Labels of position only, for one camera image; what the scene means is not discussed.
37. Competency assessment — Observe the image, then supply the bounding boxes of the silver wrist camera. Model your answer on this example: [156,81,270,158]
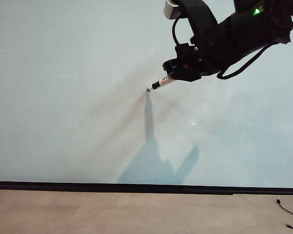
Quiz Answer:
[163,0,187,20]

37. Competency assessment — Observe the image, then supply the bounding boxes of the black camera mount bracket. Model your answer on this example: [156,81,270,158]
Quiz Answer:
[179,0,219,37]

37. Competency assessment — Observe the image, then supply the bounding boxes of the large glass whiteboard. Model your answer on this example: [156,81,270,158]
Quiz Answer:
[0,0,293,189]

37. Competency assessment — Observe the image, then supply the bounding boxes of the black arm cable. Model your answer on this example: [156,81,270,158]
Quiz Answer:
[216,41,274,80]

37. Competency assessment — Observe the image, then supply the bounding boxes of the black whiteboard bottom rail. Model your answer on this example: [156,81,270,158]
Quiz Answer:
[0,180,293,196]

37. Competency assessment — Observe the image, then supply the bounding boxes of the white black whiteboard marker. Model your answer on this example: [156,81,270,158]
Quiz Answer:
[146,75,177,93]

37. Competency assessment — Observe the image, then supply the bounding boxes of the black cable with round plug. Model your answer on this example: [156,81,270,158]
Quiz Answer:
[275,195,293,218]

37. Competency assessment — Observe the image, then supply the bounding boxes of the black camera cable loop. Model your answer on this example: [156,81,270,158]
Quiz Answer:
[171,17,187,47]

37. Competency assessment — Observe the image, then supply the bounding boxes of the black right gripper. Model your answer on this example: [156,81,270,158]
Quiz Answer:
[162,23,227,82]

